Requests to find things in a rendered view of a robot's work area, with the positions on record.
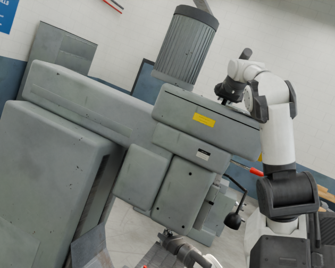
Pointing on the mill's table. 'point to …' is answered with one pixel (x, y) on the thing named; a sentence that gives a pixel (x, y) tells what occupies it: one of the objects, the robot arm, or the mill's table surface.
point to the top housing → (208, 121)
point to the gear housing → (192, 148)
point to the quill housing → (181, 195)
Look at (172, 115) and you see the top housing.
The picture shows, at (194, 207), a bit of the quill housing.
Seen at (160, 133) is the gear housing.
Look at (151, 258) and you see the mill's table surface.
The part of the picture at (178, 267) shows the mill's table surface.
